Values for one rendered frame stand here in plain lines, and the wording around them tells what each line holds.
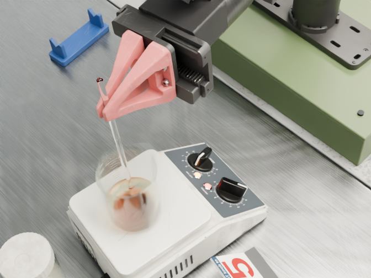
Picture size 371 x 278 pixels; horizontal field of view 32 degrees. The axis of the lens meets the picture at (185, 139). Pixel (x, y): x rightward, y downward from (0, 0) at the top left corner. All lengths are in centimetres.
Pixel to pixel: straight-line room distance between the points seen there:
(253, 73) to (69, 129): 26
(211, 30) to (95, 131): 33
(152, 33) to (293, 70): 31
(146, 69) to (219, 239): 25
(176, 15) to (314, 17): 32
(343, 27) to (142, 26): 39
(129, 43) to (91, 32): 42
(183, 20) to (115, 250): 25
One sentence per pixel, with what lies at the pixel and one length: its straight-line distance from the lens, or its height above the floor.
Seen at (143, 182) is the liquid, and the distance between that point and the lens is 69.
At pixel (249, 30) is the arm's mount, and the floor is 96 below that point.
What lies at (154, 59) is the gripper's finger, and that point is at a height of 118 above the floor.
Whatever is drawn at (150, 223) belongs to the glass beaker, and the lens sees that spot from 68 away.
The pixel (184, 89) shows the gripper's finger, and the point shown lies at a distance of 60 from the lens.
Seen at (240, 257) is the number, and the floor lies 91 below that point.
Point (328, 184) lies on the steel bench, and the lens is 83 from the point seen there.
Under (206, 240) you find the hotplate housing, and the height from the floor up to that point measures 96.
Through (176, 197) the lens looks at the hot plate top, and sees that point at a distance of 71.
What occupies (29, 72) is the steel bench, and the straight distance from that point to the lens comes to 99.
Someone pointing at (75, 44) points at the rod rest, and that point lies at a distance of 100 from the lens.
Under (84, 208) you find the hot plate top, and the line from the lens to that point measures 72.
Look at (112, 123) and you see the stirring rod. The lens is 60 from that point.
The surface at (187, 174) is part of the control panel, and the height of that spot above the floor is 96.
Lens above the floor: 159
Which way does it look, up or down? 53 degrees down
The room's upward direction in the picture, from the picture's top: 6 degrees counter-clockwise
